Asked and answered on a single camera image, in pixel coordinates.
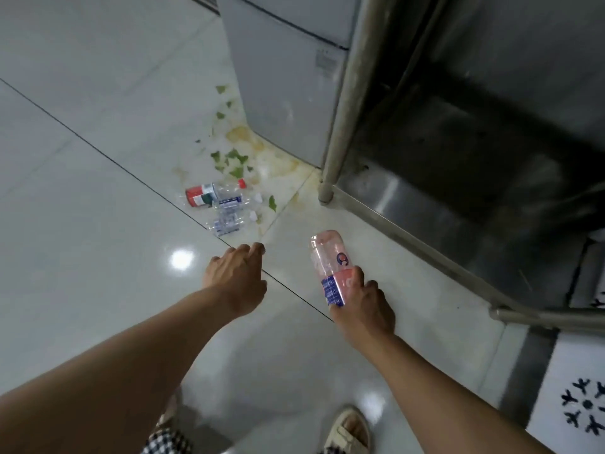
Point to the person's left hand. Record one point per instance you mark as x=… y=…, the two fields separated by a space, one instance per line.
x=236 y=278

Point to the person's right hand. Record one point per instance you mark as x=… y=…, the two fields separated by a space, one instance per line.
x=366 y=316

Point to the person's right thumb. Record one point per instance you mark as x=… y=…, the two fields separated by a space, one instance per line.
x=355 y=284

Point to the person's left fingers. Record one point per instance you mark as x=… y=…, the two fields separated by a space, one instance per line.
x=250 y=252

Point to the clear pink-tinted plastic bottle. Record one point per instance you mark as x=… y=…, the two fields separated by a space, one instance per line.
x=328 y=264

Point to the person's left forearm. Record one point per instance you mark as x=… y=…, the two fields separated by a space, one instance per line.
x=118 y=368

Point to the person's right forearm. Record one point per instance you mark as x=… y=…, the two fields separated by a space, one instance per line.
x=439 y=392

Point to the clear blue label plastic bottle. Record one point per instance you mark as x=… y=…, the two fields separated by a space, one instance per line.
x=231 y=202
x=229 y=223

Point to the red label plastic bottle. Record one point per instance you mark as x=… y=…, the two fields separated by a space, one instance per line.
x=203 y=193

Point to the scattered green leaf scraps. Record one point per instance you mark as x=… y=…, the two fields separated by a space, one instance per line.
x=231 y=158

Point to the person's right beige sandal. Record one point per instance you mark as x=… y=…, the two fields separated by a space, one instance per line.
x=347 y=432

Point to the grey refrigerator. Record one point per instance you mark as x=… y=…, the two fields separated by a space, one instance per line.
x=283 y=75

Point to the stainless steel work table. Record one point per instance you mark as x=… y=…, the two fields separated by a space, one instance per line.
x=352 y=89

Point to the person's checkered trousers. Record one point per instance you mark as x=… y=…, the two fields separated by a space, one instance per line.
x=165 y=443

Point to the white black patterned mat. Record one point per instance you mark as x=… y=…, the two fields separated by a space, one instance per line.
x=579 y=373

